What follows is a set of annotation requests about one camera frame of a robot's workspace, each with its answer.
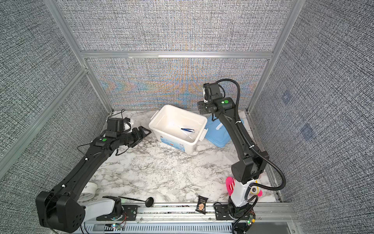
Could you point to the white plastic storage bin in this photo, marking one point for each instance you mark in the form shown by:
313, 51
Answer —
167, 123

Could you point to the black snack packet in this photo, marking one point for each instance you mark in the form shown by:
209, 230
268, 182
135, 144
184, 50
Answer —
201, 205

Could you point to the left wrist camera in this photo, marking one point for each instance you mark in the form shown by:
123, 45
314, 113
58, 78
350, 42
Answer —
119, 125

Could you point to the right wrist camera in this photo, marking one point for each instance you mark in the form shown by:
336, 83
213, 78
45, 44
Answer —
212, 92

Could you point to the clear glass funnel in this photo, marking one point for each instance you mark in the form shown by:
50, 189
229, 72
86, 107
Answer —
190, 136

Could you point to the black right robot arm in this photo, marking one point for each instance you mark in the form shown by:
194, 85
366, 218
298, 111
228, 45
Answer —
252, 161

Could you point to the aluminium front rail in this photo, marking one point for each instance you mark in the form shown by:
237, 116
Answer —
182, 218

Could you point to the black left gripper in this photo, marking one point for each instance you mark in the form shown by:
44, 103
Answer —
139, 138

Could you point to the blue plastic tweezers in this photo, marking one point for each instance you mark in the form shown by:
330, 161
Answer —
188, 130

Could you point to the pink white plush toy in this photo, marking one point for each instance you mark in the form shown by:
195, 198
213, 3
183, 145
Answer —
230, 183

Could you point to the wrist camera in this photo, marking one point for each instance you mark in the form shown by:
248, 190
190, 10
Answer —
212, 92
119, 125

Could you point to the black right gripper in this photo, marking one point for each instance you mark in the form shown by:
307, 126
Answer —
202, 107

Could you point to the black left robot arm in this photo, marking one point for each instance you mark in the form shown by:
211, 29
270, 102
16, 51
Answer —
59, 209

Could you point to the blue plastic bin lid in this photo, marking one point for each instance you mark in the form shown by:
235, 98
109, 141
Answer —
217, 133

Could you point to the black long handled spoon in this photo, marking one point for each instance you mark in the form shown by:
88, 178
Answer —
148, 202

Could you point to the white tape roll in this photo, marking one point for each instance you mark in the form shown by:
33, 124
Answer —
88, 192

